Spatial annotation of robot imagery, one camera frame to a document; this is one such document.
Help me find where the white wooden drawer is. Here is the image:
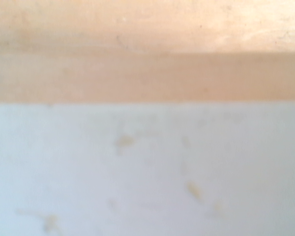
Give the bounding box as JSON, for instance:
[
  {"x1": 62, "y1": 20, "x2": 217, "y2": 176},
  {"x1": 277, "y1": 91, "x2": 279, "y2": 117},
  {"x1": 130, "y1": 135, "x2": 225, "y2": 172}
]
[{"x1": 0, "y1": 0, "x2": 295, "y2": 236}]

